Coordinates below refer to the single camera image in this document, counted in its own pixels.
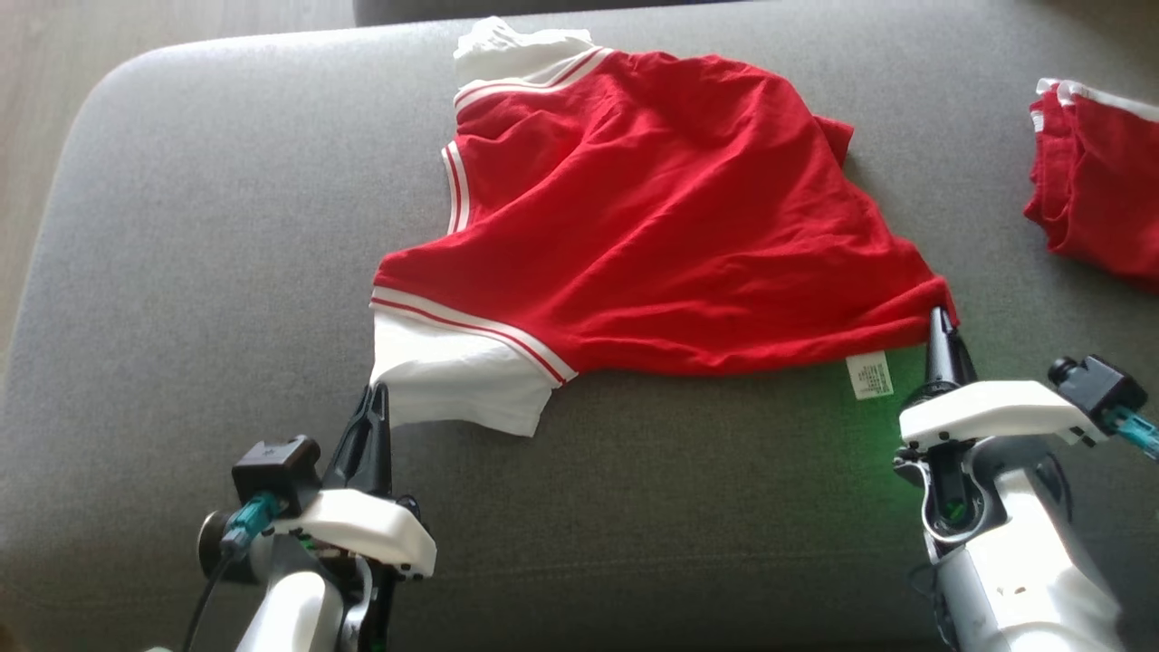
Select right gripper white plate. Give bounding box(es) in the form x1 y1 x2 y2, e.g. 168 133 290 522
898 305 1107 450

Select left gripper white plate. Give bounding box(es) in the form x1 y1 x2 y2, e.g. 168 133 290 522
271 383 438 581

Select red shorts with white stripes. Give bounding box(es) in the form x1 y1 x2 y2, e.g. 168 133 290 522
1023 77 1159 292

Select red t-shirt with white sleeves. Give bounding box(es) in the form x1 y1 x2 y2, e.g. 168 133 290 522
369 15 960 438

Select grey sofa seat cushion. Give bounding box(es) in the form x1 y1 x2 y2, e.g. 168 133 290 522
0 0 1159 652

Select grey sofa backrest cushion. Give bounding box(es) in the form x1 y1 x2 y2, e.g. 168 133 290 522
352 0 730 27

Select left teal cable connector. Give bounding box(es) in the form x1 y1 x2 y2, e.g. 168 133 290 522
221 493 283 555

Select teal cable connector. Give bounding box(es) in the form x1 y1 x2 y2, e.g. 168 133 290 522
1108 406 1159 460
221 493 283 555

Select right teal cable connector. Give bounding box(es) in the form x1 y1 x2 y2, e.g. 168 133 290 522
1108 406 1159 460

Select left black cable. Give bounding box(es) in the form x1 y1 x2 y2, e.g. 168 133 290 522
179 543 238 652

